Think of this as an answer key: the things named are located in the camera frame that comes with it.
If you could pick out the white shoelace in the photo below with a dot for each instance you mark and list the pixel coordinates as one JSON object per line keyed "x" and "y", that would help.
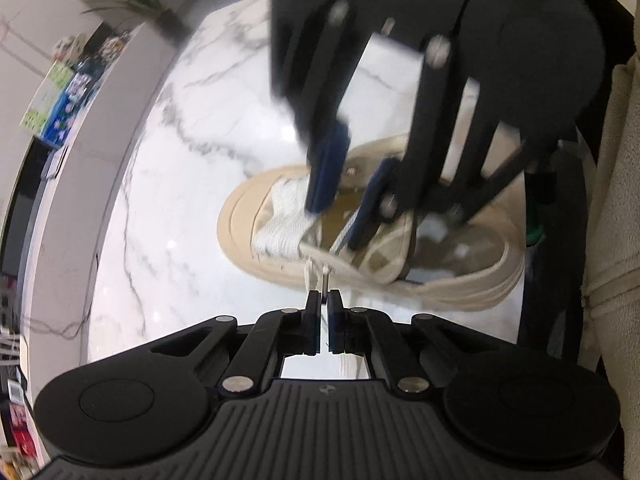
{"x": 280, "y": 232}

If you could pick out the beige shoe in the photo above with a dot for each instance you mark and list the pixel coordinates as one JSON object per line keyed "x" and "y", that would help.
{"x": 475, "y": 290}

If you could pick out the person's beige sweater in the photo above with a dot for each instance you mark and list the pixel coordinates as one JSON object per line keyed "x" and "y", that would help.
{"x": 620, "y": 185}

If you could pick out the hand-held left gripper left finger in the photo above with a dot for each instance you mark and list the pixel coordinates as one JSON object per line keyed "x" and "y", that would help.
{"x": 314, "y": 320}

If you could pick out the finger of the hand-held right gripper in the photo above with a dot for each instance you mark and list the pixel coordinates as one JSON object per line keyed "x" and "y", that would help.
{"x": 327, "y": 170}
{"x": 372, "y": 200}

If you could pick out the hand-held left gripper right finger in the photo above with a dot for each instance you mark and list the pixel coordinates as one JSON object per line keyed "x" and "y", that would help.
{"x": 335, "y": 322}

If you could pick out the flower painting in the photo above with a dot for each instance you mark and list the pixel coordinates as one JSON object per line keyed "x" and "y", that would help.
{"x": 55, "y": 105}

